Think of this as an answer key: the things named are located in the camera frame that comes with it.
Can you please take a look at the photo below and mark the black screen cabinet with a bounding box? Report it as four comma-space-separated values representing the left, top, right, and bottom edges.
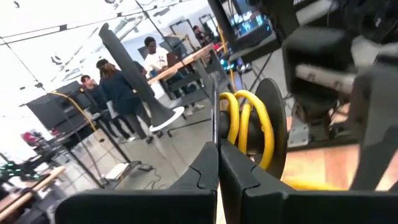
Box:
25, 80, 96, 149

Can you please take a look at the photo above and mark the wooden table edge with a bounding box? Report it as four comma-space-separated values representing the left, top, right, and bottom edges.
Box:
0, 166, 67, 220

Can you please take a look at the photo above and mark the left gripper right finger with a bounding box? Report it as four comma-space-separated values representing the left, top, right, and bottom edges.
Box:
219, 139, 398, 224

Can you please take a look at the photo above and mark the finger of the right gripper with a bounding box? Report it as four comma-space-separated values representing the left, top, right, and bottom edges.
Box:
349, 55, 398, 192

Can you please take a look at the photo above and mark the floor stand with round base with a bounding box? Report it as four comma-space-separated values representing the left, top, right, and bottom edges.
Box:
98, 22, 186, 133

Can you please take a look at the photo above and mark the thin yellow hanging cable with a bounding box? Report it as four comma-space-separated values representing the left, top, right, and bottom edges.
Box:
48, 90, 105, 142

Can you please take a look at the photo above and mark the black monitor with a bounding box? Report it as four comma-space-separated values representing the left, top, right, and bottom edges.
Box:
207, 0, 282, 54

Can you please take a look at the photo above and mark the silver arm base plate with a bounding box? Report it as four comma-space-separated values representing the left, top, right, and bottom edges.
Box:
287, 115, 313, 147

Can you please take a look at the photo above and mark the wooden work table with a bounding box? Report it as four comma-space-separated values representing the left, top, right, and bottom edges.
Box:
146, 42, 218, 86

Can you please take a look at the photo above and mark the laptop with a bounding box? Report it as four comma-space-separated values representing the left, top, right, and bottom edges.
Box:
165, 49, 185, 68

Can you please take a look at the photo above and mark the distant robot with green light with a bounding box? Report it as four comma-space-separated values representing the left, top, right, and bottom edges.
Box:
0, 160, 43, 183

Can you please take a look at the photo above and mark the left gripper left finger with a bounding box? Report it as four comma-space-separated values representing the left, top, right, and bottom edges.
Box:
55, 141, 220, 224

